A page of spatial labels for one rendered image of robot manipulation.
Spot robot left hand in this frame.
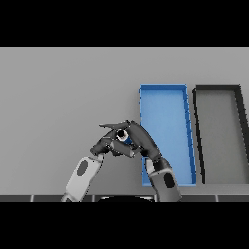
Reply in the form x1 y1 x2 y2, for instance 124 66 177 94
89 127 142 159

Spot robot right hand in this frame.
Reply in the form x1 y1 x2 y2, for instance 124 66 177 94
98 119 163 162

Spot blue bin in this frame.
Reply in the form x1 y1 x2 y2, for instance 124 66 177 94
139 83 197 187

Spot dark grey bin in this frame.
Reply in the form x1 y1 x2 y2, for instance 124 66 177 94
192 84 249 185

